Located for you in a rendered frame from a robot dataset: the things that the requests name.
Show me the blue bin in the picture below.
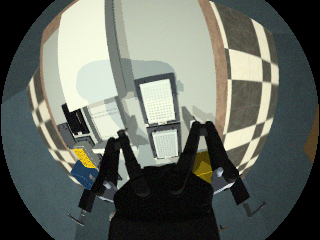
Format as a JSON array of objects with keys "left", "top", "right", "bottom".
[{"left": 70, "top": 160, "right": 99, "bottom": 190}]

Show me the yellow open-top bin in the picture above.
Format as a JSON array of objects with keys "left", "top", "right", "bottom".
[{"left": 192, "top": 150, "right": 212, "bottom": 183}]

